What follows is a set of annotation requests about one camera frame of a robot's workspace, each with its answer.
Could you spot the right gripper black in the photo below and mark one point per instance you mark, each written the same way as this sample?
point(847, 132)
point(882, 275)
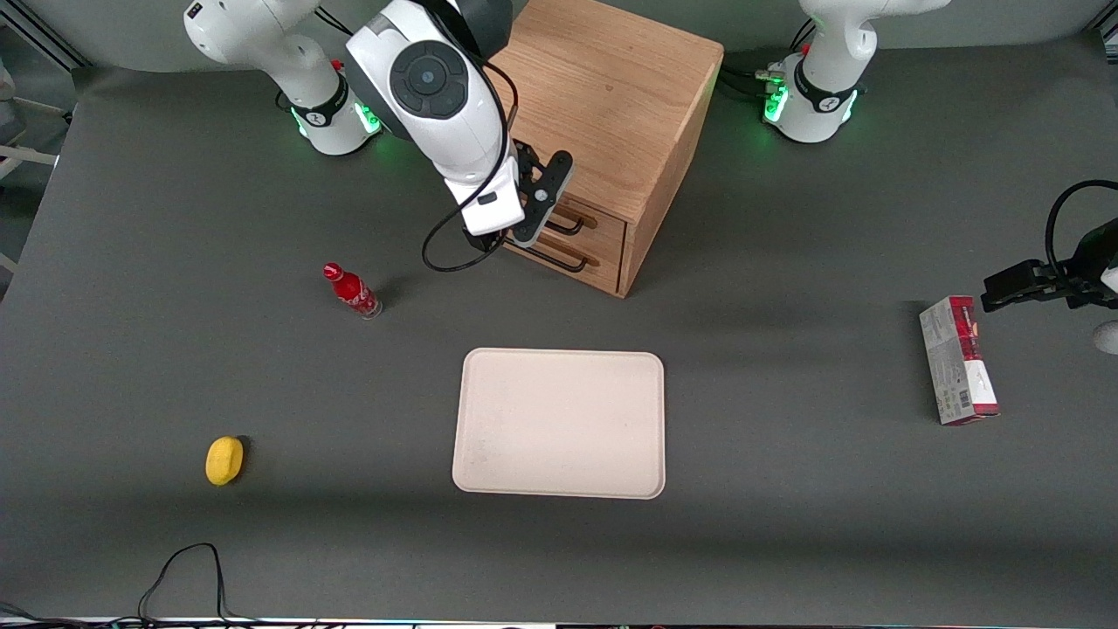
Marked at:
point(479, 241)

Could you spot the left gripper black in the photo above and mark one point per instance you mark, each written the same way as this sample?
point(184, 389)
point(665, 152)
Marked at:
point(1092, 266)

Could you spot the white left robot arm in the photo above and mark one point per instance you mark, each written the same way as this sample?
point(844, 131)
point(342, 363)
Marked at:
point(821, 96)

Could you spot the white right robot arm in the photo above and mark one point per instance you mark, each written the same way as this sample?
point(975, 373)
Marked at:
point(437, 122)

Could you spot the oak wooden drawer cabinet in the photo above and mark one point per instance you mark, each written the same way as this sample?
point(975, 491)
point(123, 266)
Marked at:
point(611, 96)

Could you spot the grey and red carton box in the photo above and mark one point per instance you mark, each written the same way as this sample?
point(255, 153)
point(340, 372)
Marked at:
point(954, 367)

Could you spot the red cola bottle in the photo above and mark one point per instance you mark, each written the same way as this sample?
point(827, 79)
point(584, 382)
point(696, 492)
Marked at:
point(351, 289)

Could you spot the beige plastic tray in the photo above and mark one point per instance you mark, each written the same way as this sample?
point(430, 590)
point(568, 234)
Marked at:
point(559, 424)

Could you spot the yellow lemon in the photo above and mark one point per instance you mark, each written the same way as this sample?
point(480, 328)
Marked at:
point(224, 460)

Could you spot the white metal stand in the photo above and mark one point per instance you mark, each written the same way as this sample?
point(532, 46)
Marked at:
point(26, 155)

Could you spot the dark aluminium frame rail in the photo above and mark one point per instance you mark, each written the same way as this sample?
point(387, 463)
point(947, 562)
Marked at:
point(1107, 31)
point(52, 39)

